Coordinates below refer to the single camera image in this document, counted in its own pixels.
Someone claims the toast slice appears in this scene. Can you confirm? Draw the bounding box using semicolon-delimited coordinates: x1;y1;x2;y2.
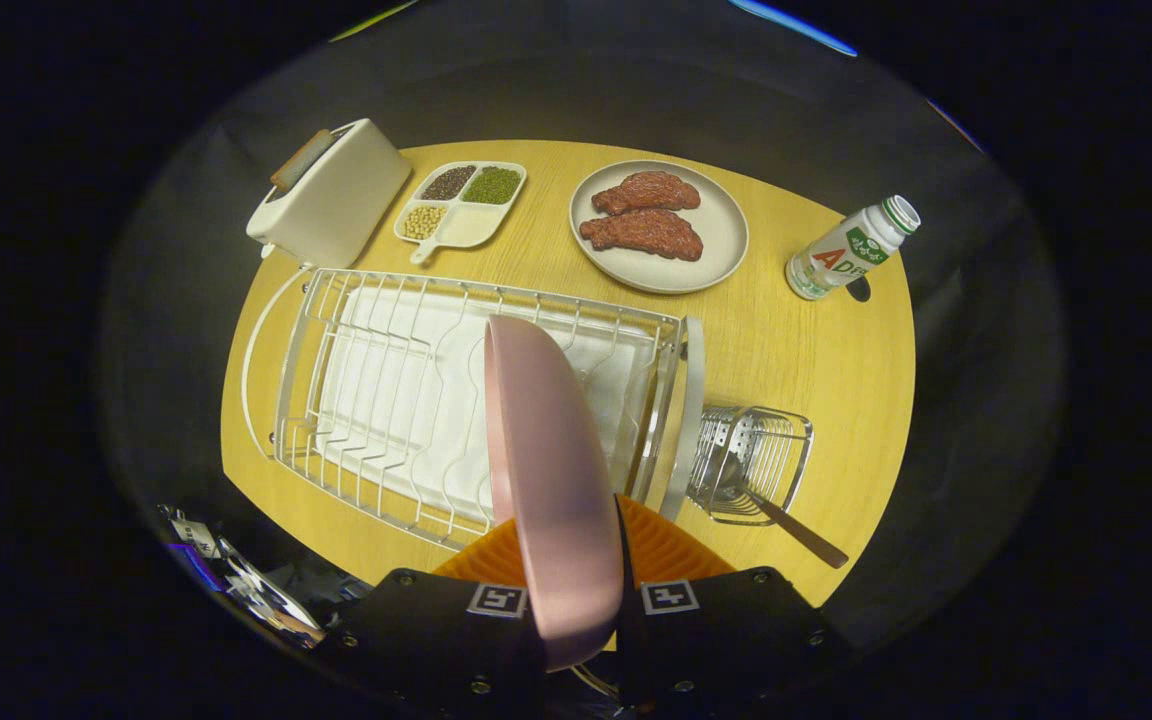
269;129;337;191

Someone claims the white wire dish rack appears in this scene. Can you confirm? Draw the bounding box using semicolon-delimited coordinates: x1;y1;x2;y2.
241;265;705;553

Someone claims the white and black equipment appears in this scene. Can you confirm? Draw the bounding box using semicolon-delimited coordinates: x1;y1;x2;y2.
158;505;327;651

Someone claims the grey round plate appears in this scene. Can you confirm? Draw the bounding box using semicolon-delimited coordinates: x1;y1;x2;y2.
569;160;750;295

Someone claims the pink plate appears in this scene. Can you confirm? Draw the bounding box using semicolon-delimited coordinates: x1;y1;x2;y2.
483;314;627;671

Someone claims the metal wire basket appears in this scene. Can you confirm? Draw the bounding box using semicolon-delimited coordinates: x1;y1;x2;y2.
686;404;815;527

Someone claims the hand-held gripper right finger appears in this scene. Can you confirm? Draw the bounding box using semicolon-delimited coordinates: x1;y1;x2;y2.
616;495;852;717

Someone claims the white toaster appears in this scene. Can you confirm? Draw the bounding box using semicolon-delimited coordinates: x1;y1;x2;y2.
246;118;413;269

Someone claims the white plastic drink bottle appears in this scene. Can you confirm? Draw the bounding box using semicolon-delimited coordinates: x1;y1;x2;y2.
785;195;922;301

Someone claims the white divided bean tray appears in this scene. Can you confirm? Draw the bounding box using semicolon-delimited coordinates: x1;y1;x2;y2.
394;161;528;266

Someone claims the red meat piece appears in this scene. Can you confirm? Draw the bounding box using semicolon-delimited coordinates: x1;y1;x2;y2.
579;208;705;263
591;171;702;216

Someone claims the wooden-handled metal spoon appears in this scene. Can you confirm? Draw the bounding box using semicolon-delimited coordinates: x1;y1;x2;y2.
716;450;850;571

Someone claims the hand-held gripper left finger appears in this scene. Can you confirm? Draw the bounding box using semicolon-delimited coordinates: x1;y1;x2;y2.
321;515;549;717

